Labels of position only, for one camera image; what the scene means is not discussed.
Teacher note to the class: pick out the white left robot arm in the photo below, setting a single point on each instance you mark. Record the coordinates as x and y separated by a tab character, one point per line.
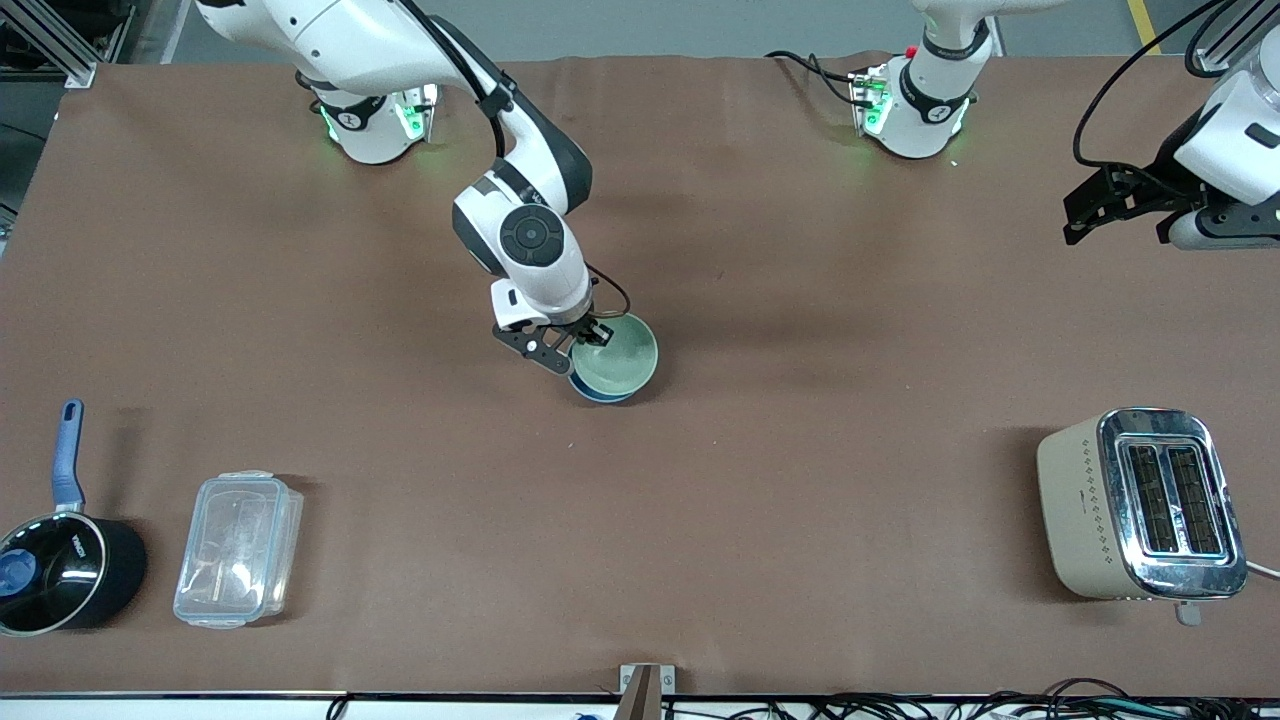
925	100

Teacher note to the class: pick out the clear plastic food container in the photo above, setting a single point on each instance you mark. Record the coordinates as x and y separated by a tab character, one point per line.
235	550

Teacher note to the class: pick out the aluminium frame profile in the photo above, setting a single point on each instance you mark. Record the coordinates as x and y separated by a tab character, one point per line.
1240	35
60	50

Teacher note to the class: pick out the glass lid with blue knob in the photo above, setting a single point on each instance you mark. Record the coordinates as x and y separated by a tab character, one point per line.
68	572

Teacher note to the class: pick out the brown table cover mat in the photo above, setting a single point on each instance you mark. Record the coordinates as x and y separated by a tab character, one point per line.
850	400

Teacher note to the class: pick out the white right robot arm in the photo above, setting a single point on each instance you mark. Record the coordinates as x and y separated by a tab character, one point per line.
350	40

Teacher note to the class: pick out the beige chrome two-slot toaster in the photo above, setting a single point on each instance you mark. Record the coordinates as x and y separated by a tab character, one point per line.
1080	520

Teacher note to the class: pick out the green bowl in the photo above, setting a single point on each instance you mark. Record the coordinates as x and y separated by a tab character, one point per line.
625	360

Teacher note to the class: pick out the metal table edge bracket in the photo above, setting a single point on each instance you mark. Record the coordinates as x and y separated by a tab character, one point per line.
640	695

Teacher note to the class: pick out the blue bowl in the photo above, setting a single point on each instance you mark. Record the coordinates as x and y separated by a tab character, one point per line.
598	394

